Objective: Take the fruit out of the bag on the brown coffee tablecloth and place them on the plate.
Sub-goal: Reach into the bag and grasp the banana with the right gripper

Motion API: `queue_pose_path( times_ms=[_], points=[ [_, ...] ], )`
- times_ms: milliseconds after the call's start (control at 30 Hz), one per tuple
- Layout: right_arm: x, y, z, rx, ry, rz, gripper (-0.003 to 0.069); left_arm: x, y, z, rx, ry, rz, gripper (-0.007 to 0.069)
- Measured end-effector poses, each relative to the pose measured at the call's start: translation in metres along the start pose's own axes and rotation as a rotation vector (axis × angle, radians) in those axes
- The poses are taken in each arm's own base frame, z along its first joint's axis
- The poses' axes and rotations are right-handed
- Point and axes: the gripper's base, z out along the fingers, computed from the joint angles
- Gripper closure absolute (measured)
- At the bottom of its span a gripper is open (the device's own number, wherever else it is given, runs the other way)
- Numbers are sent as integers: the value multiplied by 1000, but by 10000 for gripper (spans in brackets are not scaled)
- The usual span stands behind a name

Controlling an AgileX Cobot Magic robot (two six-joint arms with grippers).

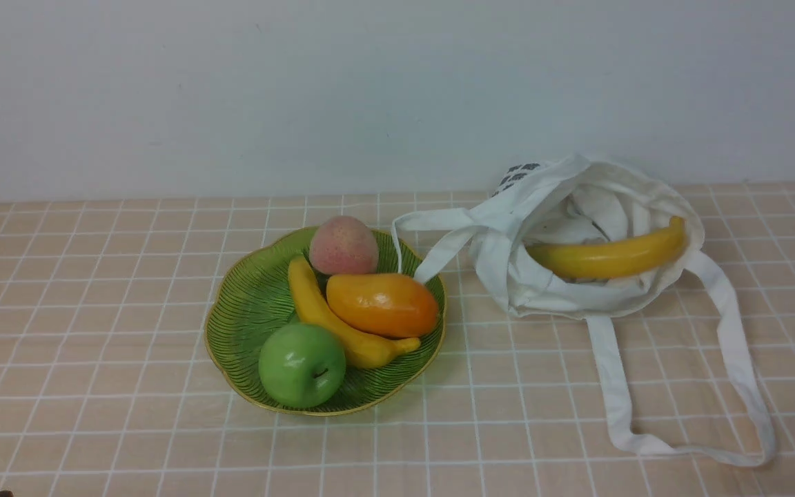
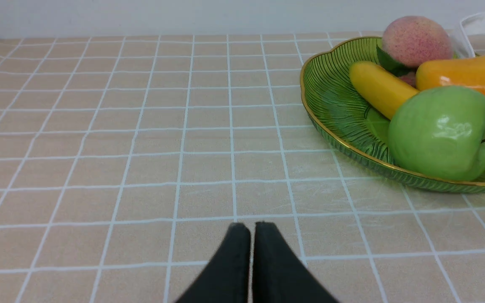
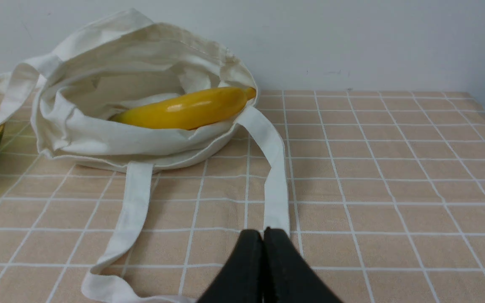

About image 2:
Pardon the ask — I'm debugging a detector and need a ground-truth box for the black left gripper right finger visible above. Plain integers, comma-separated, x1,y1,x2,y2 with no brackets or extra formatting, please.
252,222,338,303

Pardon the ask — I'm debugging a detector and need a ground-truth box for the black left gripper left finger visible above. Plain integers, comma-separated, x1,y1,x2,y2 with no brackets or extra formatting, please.
177,223,251,303

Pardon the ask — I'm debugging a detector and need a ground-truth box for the white cloth bag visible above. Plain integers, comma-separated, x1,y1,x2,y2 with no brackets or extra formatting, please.
450,12,485,58

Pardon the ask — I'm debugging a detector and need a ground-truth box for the beige checkered tablecloth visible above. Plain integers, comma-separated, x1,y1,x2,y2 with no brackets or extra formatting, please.
0,32,485,303

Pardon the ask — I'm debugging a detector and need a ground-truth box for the green ribbed glass plate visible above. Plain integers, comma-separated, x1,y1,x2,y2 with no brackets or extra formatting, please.
300,36,485,194

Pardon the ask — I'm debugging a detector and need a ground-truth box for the yellow banana on plate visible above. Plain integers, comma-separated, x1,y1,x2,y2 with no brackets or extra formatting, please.
349,61,422,120

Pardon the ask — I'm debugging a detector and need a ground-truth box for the green apple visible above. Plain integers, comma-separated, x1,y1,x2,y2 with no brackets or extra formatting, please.
388,86,485,181

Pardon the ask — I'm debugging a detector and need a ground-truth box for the pink peach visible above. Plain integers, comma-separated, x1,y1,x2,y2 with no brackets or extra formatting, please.
382,16,454,68

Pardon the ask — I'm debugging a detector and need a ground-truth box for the orange mango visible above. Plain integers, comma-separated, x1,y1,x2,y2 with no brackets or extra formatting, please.
416,56,485,95

